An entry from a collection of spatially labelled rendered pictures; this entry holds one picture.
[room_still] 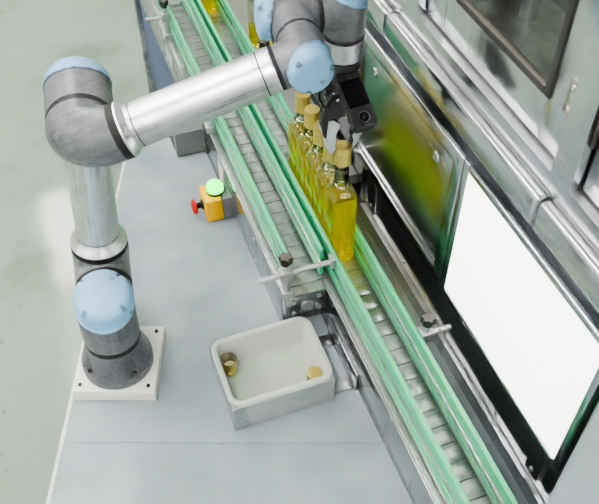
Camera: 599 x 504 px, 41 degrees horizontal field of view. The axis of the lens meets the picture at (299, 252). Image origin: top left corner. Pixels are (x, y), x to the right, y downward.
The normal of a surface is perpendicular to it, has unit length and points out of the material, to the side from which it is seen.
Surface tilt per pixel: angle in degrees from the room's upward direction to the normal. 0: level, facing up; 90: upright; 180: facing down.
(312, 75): 90
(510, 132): 90
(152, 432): 0
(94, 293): 8
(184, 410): 0
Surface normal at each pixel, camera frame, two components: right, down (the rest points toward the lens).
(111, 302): 0.05, -0.58
